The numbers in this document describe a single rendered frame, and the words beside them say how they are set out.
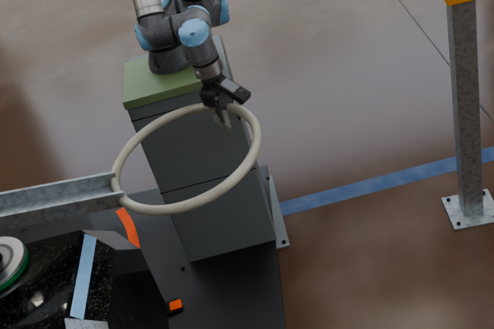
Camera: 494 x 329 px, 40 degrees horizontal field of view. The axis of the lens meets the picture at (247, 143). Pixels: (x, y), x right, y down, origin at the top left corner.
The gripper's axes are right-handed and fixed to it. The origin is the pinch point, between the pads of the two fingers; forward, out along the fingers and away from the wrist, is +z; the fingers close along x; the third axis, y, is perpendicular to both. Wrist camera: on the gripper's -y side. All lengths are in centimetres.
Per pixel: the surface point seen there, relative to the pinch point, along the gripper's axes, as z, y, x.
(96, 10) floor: 80, 315, -174
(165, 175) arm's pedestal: 34, 49, 2
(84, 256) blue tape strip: 3, 12, 62
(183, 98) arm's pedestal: 3.8, 35.6, -11.1
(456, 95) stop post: 32, -42, -68
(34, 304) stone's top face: 0, 10, 82
